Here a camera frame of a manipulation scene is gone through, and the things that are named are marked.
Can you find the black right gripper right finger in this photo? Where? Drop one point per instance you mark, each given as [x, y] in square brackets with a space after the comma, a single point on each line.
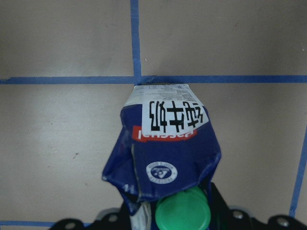
[225, 218]

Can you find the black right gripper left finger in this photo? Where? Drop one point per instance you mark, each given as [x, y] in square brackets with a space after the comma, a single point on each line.
[115, 218]

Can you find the blue white milk carton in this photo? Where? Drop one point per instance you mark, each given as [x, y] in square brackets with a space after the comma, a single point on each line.
[164, 159]

